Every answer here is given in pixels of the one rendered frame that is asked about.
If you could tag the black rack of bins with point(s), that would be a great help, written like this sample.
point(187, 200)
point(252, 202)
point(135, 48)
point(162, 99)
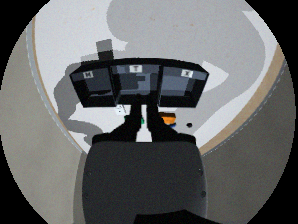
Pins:
point(176, 92)

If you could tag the orange box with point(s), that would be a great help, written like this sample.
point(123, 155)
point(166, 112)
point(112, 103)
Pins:
point(168, 117)

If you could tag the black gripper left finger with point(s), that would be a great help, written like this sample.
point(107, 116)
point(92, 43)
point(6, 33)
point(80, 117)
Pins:
point(126, 131)

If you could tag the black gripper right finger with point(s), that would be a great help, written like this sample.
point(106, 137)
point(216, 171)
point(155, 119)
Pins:
point(160, 131)

